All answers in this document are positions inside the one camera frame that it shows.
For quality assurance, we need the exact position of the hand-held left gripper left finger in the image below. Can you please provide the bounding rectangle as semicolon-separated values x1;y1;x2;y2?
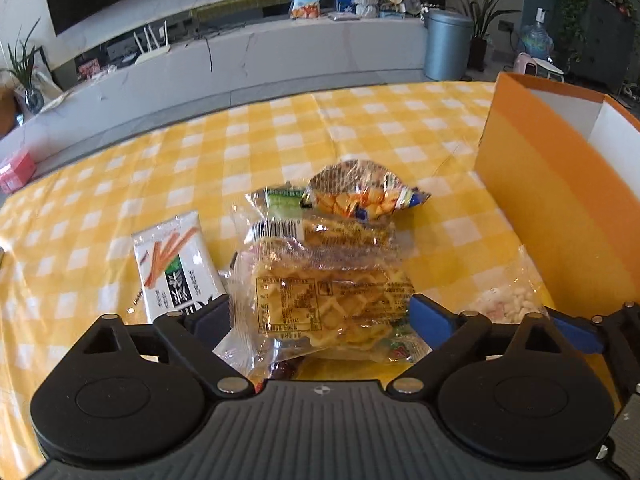
80;294;256;400

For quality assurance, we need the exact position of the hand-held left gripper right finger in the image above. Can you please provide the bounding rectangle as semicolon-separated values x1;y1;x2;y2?
387;294;571;401

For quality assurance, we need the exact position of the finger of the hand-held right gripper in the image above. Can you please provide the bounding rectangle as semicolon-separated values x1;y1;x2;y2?
549;301;640;401

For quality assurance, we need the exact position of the clear bag of white candies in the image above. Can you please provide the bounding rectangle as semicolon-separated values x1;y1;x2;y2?
452;245;551;326

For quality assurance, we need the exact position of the clear waffle packet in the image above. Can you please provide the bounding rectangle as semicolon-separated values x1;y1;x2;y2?
215;200;432;381

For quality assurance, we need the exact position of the green raisin packet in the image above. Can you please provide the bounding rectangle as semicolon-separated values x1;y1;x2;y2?
248;184;313;221

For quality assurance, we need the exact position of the orange cardboard box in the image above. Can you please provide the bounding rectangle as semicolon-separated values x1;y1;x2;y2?
472;72;640;321

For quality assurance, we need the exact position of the white snack stick packet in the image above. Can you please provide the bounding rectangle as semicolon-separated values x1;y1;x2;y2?
131;211;228;325

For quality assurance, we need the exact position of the dark red snack piece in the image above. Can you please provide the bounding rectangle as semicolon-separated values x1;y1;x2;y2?
267;360;301;381

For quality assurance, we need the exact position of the orange blue chips packet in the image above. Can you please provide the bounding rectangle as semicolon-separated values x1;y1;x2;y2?
300;159;432;223

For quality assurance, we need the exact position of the yellow checked tablecloth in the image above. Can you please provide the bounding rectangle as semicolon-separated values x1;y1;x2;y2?
0;80;640;467

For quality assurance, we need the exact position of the pink box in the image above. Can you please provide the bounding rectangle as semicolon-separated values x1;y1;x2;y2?
0;150;37;193

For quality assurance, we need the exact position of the white marble cabinet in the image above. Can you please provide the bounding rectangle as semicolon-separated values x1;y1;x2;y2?
0;10;432;161

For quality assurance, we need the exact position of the pink small appliance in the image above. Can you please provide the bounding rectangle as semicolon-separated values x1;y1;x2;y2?
515;52;566;83

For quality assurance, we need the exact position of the white router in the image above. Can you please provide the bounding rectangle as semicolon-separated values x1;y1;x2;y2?
132;20;171;65

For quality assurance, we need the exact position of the potted long-leaf plant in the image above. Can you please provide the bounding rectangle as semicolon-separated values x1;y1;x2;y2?
439;0;521;72

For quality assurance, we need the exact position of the grey trash can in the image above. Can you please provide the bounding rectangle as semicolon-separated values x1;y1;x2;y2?
424;9;473;81

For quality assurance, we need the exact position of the white paper bag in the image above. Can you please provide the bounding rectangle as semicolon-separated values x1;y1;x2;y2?
30;67;66;111

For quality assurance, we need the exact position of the dark cabinet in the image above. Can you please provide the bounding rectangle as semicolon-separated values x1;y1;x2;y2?
565;0;640;96

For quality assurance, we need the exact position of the plant in glass vase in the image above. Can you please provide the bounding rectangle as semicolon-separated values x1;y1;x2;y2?
0;17;46;113

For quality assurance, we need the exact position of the blue snack bag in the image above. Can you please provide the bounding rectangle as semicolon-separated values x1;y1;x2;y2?
289;0;327;21

